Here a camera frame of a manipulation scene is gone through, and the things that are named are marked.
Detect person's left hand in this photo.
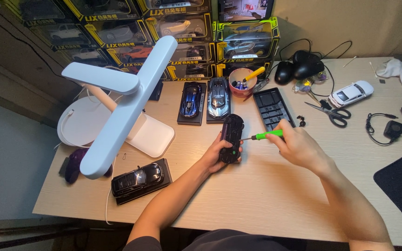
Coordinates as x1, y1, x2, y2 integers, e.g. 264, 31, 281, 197
201, 132, 244, 174

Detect person's right hand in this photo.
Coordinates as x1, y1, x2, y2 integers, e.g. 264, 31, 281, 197
265, 119, 328, 172

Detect dark purple toy car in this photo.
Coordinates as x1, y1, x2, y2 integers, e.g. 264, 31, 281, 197
218, 114, 245, 164

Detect green handled screwdriver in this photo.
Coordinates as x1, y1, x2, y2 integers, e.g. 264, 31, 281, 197
240, 129, 284, 141

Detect black plastic display base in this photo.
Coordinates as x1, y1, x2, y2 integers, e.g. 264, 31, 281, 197
253, 87, 296, 132

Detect silver toy car on base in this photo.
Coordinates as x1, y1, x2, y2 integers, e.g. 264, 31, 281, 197
206, 77, 231, 124

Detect blue toy car on base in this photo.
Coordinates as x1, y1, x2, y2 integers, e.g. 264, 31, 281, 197
177, 81, 207, 126

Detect clear iridescent plastic piece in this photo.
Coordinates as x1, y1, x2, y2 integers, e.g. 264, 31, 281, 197
292, 71, 328, 93

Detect red cup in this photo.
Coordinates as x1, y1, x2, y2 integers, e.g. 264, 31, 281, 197
228, 68, 258, 98

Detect white toy car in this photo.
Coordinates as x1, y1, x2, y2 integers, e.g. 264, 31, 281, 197
328, 80, 375, 109

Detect red clear pen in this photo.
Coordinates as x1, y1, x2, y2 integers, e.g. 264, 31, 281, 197
242, 78, 270, 102

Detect small black computer mouse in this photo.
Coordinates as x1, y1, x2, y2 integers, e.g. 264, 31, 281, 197
275, 61, 295, 85

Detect black toy car on base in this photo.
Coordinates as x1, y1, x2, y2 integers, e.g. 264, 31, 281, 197
111, 158, 173, 205

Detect large black computer mouse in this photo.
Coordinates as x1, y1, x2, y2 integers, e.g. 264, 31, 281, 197
292, 50, 325, 80

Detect person's dark clothing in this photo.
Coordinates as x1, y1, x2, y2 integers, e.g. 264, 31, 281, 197
122, 228, 395, 251

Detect white T-shaped desk lamp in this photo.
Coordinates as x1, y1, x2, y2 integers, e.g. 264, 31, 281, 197
61, 35, 178, 180

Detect white round disc stand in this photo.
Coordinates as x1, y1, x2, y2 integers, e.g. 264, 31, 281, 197
57, 96, 118, 148

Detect stack of toy car boxes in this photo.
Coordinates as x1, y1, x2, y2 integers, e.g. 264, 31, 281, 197
2, 0, 280, 82

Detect purple plastic car shell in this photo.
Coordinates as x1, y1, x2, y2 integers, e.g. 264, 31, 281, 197
59, 148, 113, 185

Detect black handled scissors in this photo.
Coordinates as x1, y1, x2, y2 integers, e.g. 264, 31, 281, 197
304, 99, 352, 128

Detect yellow handled screwdriver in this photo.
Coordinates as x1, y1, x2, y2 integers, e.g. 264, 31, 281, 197
242, 66, 266, 84

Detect black charger with cable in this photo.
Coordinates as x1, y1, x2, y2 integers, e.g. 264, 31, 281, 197
366, 112, 402, 146

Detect white cable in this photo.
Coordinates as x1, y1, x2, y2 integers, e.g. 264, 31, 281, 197
54, 85, 125, 225

